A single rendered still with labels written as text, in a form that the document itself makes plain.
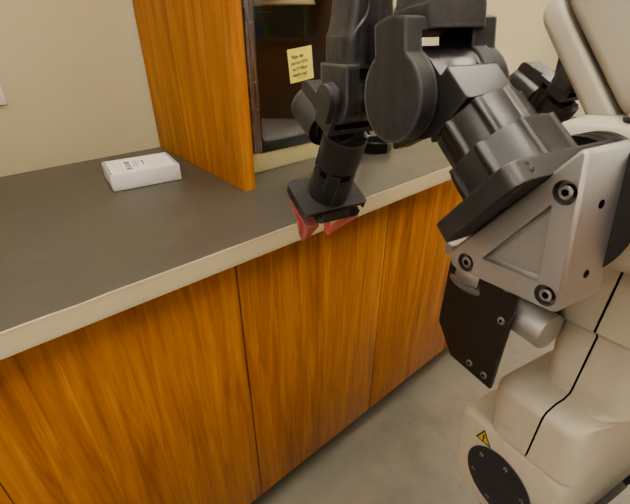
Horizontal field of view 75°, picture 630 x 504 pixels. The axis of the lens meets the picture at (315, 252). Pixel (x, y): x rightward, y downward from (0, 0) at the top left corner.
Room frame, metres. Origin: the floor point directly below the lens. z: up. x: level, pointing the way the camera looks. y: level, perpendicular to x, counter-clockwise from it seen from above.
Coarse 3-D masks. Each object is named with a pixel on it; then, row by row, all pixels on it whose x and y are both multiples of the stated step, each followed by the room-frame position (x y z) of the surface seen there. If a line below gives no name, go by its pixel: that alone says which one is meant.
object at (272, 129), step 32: (256, 0) 1.02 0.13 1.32; (288, 0) 1.08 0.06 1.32; (320, 0) 1.14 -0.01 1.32; (256, 32) 1.02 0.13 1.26; (288, 32) 1.08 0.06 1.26; (320, 32) 1.14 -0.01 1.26; (256, 64) 1.02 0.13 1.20; (320, 64) 1.14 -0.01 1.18; (288, 96) 1.07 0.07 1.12; (288, 128) 1.07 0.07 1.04
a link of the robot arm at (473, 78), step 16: (432, 48) 0.37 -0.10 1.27; (448, 48) 0.38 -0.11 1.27; (464, 48) 0.38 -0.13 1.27; (432, 64) 0.35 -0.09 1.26; (448, 64) 0.36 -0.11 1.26; (464, 64) 0.36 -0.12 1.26; (480, 64) 0.35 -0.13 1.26; (496, 64) 0.36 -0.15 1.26; (448, 80) 0.33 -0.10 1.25; (464, 80) 0.33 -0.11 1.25; (480, 80) 0.34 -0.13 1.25; (496, 80) 0.34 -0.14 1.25; (448, 96) 0.33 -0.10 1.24; (464, 96) 0.32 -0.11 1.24; (448, 112) 0.33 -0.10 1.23; (432, 128) 0.34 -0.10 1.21; (400, 144) 0.37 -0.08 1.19
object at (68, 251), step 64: (0, 192) 0.88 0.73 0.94; (64, 192) 0.88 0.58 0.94; (128, 192) 0.88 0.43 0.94; (192, 192) 0.88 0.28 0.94; (256, 192) 0.88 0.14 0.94; (384, 192) 0.89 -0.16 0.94; (0, 256) 0.59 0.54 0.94; (64, 256) 0.59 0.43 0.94; (128, 256) 0.59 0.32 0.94; (192, 256) 0.59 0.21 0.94; (256, 256) 0.66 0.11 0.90; (0, 320) 0.43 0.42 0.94; (64, 320) 0.45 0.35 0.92
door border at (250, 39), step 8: (248, 0) 1.01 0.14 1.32; (248, 8) 1.01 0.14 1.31; (248, 16) 1.01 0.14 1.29; (248, 24) 1.01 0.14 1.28; (248, 32) 1.01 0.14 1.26; (248, 40) 1.01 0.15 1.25; (248, 48) 1.00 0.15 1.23; (248, 64) 1.00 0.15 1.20; (248, 72) 1.00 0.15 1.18; (256, 72) 1.02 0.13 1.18; (256, 80) 1.01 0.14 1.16; (256, 88) 1.01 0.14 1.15; (256, 96) 1.01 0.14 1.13; (256, 104) 1.01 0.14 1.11; (256, 112) 1.01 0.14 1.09; (256, 120) 1.01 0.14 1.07; (256, 128) 1.01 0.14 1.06; (256, 136) 1.01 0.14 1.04; (256, 144) 1.01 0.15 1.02; (256, 152) 1.01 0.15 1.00
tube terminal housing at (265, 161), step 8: (304, 144) 1.12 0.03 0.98; (312, 144) 1.14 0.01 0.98; (272, 152) 1.05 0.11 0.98; (280, 152) 1.07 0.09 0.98; (288, 152) 1.08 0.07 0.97; (296, 152) 1.10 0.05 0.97; (304, 152) 1.12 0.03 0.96; (312, 152) 1.14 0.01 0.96; (256, 160) 1.02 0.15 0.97; (264, 160) 1.03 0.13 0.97; (272, 160) 1.05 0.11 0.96; (280, 160) 1.07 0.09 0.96; (288, 160) 1.08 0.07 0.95; (296, 160) 1.10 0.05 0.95; (256, 168) 1.02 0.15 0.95; (264, 168) 1.03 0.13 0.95
